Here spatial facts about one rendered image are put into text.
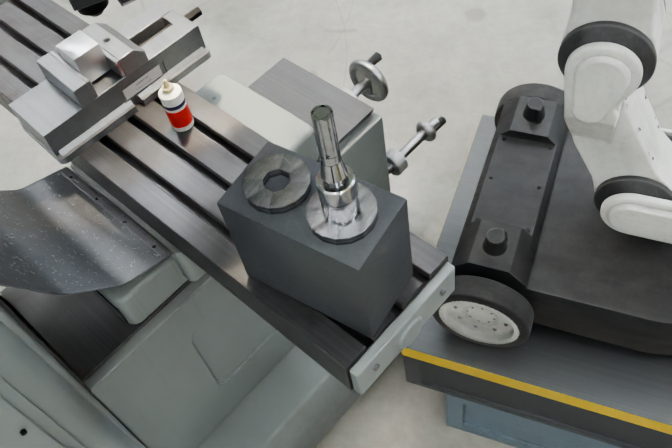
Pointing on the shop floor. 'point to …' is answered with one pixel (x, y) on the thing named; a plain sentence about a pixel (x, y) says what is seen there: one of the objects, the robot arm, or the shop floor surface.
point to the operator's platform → (539, 369)
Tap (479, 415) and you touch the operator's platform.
